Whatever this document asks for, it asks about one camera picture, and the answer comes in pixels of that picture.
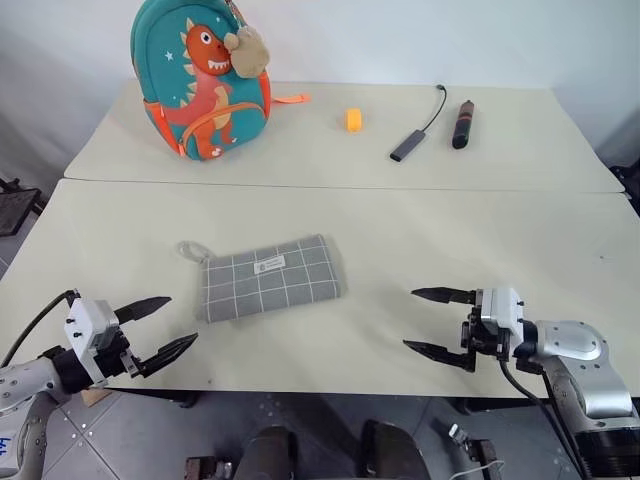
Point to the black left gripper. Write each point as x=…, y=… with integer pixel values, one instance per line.
x=114, y=359

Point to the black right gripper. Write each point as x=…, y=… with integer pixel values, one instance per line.
x=482, y=341

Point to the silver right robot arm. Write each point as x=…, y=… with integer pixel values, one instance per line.
x=570, y=341

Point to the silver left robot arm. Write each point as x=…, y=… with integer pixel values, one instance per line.
x=20, y=387

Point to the grey checked pencil case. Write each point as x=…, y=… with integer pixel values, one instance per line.
x=270, y=286

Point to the dark rounded shape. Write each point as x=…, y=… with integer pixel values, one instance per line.
x=390, y=450
x=270, y=452

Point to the black metal rack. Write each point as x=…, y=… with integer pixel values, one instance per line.
x=15, y=205

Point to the small orange block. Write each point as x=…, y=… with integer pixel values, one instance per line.
x=354, y=121

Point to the teal dinosaur backpack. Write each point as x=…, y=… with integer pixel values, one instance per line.
x=200, y=105

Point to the beige plush pendant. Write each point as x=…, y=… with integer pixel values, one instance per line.
x=248, y=56

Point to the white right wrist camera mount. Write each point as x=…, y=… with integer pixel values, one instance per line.
x=500, y=306

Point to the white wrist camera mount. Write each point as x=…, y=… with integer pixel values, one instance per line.
x=500, y=306
x=84, y=320

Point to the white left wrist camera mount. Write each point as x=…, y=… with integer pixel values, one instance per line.
x=84, y=320

